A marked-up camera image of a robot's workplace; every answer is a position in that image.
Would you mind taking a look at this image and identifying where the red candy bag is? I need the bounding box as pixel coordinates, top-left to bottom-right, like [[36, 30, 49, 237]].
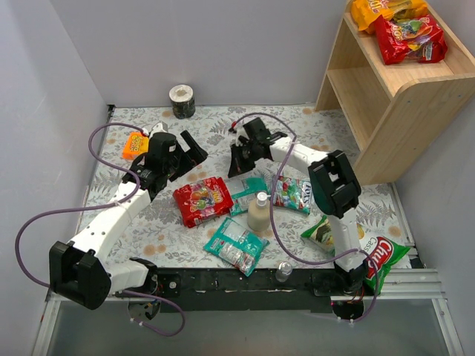
[[374, 15, 448, 65], [173, 177, 233, 228]]

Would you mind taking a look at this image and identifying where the orange candy bag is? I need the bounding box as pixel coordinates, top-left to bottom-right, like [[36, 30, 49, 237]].
[[350, 0, 428, 34]]

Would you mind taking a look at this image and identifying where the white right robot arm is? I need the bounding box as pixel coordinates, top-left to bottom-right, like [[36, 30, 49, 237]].
[[228, 113, 368, 293]]

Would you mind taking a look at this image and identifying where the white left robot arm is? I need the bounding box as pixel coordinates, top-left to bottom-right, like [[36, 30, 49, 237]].
[[49, 123, 208, 310]]

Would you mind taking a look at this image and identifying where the Fox's candy bag front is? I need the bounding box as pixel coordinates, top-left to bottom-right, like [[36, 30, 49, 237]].
[[273, 176, 312, 215]]

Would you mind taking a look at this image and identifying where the teal candy bag near edge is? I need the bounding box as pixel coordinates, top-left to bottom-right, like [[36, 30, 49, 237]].
[[203, 217, 269, 277]]

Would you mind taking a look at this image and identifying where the wooden shelf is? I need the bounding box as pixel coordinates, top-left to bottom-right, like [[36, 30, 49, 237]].
[[315, 1, 474, 185]]

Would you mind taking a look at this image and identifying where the floral table mat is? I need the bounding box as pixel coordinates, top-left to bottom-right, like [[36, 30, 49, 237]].
[[69, 113, 410, 279]]

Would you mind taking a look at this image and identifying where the teal Fox's bag back side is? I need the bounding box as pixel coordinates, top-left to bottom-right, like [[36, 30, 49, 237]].
[[225, 177, 268, 216]]

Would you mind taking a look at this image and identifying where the orange snack box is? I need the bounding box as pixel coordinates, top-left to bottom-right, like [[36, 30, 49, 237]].
[[122, 132, 149, 160]]

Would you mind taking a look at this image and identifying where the beige pump soap bottle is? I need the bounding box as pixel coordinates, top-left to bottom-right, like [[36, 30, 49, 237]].
[[247, 191, 270, 231]]

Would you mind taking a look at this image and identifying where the tape roll dark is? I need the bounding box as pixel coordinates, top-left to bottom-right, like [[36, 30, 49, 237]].
[[168, 85, 195, 119]]

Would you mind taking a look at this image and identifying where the clear small bottle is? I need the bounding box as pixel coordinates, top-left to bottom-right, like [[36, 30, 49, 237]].
[[275, 261, 293, 283]]

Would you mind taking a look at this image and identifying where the green cassava chips bag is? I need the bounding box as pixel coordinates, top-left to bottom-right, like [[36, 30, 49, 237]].
[[301, 215, 410, 294]]

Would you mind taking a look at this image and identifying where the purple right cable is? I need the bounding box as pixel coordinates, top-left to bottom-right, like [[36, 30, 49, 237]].
[[230, 113, 379, 323]]

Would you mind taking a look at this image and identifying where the purple cable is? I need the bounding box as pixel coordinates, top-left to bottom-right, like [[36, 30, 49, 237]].
[[14, 122, 186, 337], [230, 113, 379, 323]]

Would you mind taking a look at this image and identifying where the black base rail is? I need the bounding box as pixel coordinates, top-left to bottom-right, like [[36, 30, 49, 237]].
[[114, 266, 374, 322]]

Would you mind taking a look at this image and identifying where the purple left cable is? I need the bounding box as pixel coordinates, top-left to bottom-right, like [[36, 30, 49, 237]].
[[14, 122, 186, 337]]

